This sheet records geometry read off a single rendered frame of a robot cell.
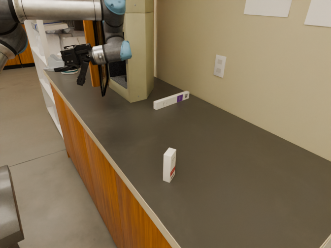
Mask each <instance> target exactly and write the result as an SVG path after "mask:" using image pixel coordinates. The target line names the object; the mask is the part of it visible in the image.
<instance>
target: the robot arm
mask: <svg viewBox="0 0 331 248"><path fill-rule="evenodd" d="M125 12H126V0H0V74H1V72H2V70H3V68H4V66H5V64H6V63H7V61H8V60H10V59H14V58H15V57H16V55H18V54H19V53H20V54H21V53H23V52H24V51H25V50H26V48H27V46H28V38H27V34H26V32H25V30H24V28H23V27H22V25H21V23H23V22H24V21H25V20H95V21H102V22H103V29H104V34H105V39H106V43H107V44H104V45H99V46H93V47H91V44H90V43H86V44H81V45H70V46H65V47H64V50H61V51H60V52H61V57H62V58H60V59H59V58H57V57H56V56H55V55H54V54H51V55H50V57H48V59H47V60H48V66H47V67H45V68H43V70H46V71H50V72H64V71H69V70H76V69H79V68H81V70H80V74H79V76H78V77H77V85H80V86H83V84H84V83H85V82H86V78H85V76H86V72H87V69H88V65H89V62H90V61H91V62H92V64H93V65H100V64H106V63H111V62H118V61H123V60H127V59H130V58H132V52H131V48H130V43H129V41H127V40H126V41H125V40H124V37H123V23H124V15H125ZM71 46H73V48H70V49H69V48H67V47H71Z"/></svg>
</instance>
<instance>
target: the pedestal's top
mask: <svg viewBox="0 0 331 248"><path fill-rule="evenodd" d="M24 239H25V238H24V233H23V228H22V224H21V219H20V214H19V210H18V205H17V200H16V195H15V190H14V186H13V181H12V176H11V172H10V170H9V167H8V165H4V166H1V167H0V248H8V247H10V246H12V245H14V244H16V243H18V242H20V241H22V240H24Z"/></svg>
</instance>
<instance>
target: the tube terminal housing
mask: <svg viewBox="0 0 331 248"><path fill-rule="evenodd" d="M153 11H154V0H126V12H125V15H124V23H123V25H124V40H125V41H126V40H127V41H129V43H130V48H131V52H132V58H130V59H128V64H126V71H127V87H128V88H127V89H125V88H124V87H122V86H121V85H119V84H118V83H116V82H115V81H113V80H112V79H111V78H110V77H109V80H108V83H109V87H110V88H111V89H113V90H114V91H115V92H116V93H118V94H119V95H120V96H122V97H123V98H124V99H126V100H127V101H128V102H130V103H132V102H136V101H140V100H145V99H147V97H148V96H149V94H150V93H151V91H152V90H153V88H154V12H153Z"/></svg>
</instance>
